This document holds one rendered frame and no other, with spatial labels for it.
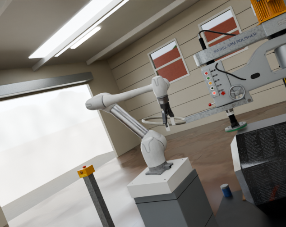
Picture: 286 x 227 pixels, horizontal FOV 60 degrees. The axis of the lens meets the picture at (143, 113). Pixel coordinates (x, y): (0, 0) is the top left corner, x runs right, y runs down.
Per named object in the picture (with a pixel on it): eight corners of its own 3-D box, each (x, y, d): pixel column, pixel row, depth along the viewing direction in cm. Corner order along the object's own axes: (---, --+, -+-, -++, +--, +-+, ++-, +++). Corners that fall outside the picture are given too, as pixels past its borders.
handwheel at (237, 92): (246, 96, 238) (241, 81, 238) (248, 97, 229) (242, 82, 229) (231, 102, 243) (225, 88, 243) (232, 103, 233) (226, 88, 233)
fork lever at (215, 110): (251, 99, 253) (249, 95, 253) (254, 101, 235) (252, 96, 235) (186, 121, 274) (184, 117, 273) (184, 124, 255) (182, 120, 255)
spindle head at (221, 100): (251, 95, 254) (235, 54, 253) (255, 96, 233) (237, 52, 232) (217, 108, 264) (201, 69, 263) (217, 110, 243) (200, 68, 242)
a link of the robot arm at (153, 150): (145, 170, 197) (134, 144, 195) (150, 161, 214) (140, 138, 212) (164, 164, 192) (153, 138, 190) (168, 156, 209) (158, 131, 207)
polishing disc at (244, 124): (246, 122, 259) (244, 119, 259) (248, 126, 238) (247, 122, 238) (224, 129, 265) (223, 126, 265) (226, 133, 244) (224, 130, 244)
